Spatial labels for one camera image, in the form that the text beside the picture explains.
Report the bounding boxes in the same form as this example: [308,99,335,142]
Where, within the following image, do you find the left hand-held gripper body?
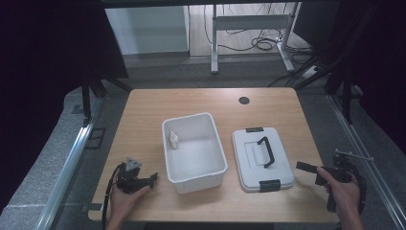
[116,156,153,195]

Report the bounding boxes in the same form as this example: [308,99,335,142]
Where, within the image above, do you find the white metal desk frame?
[210,2,303,76]

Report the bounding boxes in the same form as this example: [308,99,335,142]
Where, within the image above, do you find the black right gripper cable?
[352,167,368,216]

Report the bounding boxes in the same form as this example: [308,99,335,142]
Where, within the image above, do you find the black metal stand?
[292,54,363,126]
[79,71,133,127]

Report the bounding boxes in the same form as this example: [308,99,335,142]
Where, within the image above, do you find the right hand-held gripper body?
[322,153,361,214]

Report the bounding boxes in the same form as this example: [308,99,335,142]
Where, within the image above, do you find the white cabinet panel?
[104,5,190,56]

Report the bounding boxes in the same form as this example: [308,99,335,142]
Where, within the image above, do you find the aluminium floor rail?
[34,96,104,230]
[327,93,406,230]

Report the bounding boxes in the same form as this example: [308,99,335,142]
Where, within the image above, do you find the white plastic storage box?
[161,111,229,195]

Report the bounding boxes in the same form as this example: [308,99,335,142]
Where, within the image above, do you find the person's right hand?
[316,167,362,219]

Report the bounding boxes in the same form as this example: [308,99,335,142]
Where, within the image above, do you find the person's left hand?
[109,184,151,223]

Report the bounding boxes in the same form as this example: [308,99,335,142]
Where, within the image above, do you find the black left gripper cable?
[101,162,126,230]

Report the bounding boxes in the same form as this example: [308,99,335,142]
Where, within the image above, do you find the black floor cables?
[203,3,315,57]

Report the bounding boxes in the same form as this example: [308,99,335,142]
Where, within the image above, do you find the white lid with black handle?
[232,126,296,194]

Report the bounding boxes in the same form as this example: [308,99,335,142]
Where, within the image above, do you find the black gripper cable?
[352,167,368,216]
[101,162,126,230]

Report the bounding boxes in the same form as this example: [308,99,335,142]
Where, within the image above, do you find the white power strip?
[301,64,321,80]

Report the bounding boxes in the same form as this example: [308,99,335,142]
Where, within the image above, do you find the small white dropper bottle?
[169,130,180,150]

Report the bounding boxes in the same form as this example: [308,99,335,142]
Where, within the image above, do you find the black curtain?
[0,0,130,212]
[295,0,406,154]

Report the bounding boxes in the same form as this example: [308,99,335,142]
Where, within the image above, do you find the thin metal rod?
[334,149,375,162]

